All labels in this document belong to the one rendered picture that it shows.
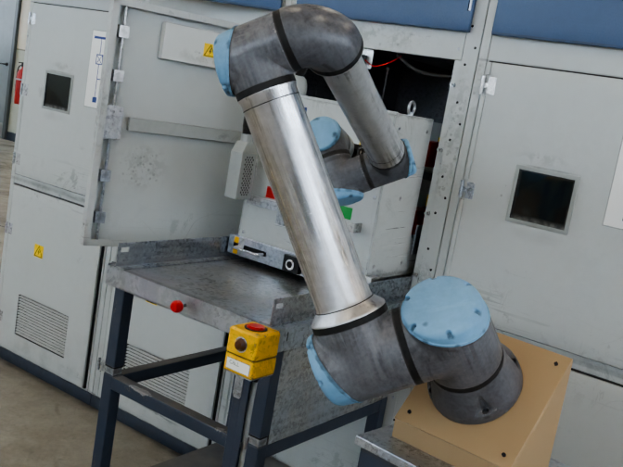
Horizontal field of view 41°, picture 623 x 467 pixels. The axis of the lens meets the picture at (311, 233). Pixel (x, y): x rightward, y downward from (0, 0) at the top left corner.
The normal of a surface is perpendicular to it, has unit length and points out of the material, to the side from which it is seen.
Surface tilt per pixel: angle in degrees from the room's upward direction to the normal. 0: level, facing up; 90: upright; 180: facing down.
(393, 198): 90
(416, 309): 44
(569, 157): 90
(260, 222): 90
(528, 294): 90
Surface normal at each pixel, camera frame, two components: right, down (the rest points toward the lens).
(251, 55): -0.09, 0.17
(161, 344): -0.58, 0.04
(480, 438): -0.36, -0.65
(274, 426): 0.80, 0.23
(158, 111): 0.57, 0.23
